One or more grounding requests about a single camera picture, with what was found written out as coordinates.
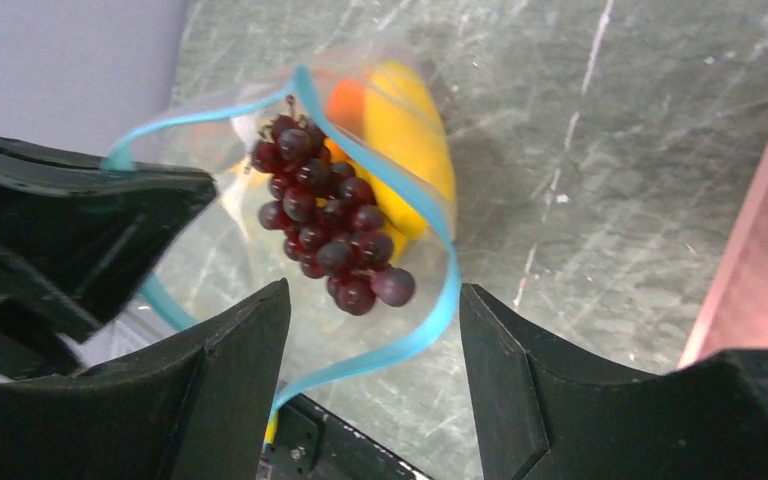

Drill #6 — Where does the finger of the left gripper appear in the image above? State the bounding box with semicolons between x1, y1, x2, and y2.
0;136;216;378

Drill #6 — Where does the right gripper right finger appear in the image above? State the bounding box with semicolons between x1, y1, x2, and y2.
459;284;768;479

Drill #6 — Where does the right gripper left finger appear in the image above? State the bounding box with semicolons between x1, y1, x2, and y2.
0;279;291;479

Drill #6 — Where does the dark red grape bunch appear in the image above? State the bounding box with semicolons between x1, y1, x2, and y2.
250;114;417;316

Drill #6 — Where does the clear zip bag blue zipper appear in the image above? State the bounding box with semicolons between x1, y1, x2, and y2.
102;49;460;407

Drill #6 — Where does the orange fruit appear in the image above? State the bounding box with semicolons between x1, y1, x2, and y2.
326;77;366;139

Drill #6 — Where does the yellow mango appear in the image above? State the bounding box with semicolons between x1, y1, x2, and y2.
363;61;457;239

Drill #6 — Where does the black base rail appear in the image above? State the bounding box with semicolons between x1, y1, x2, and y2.
256;395;429;480

